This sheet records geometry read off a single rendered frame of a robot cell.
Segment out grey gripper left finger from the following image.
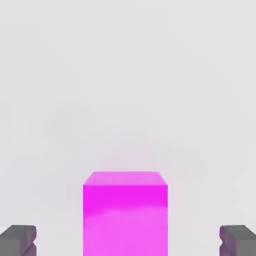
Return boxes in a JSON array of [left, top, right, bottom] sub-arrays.
[[0, 224, 38, 256]]

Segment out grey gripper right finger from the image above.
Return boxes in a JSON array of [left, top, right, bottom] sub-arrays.
[[219, 224, 256, 256]]

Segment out small magenta cube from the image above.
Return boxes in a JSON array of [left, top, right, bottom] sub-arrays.
[[82, 171, 169, 256]]

